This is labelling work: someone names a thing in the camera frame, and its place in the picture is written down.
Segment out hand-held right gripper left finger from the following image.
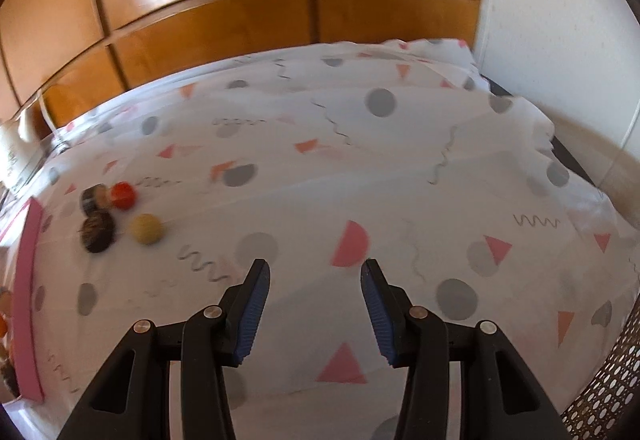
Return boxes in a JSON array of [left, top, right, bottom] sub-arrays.
[[57, 259, 272, 440]]

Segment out round brown fruit half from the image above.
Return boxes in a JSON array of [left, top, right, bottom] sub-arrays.
[[79, 211, 119, 255]]

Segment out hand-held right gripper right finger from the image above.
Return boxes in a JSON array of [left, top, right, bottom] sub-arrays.
[[360, 259, 572, 440]]

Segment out red tomato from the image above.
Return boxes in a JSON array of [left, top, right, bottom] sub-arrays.
[[109, 181, 138, 212]]

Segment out white cane chair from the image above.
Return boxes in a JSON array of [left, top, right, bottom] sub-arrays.
[[559, 305, 640, 440]]

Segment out pink tray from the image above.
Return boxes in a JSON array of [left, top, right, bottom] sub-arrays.
[[0, 197, 47, 405]]

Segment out yellow round fruit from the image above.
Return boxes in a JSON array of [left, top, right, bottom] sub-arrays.
[[127, 213, 165, 246]]

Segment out dark eggplant piece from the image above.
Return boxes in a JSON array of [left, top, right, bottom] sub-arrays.
[[80, 184, 112, 215]]

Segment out wooden wardrobe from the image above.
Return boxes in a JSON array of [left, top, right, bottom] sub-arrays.
[[0, 0, 488, 133]]

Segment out white teapot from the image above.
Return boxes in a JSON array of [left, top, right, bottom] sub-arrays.
[[0, 119, 32, 182]]

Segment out white cable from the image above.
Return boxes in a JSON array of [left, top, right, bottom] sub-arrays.
[[36, 88, 70, 152]]

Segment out printed white tablecloth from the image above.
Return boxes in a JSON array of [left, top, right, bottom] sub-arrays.
[[0, 38, 640, 440]]

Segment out black table frame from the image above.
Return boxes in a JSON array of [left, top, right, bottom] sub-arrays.
[[486, 74, 615, 202]]

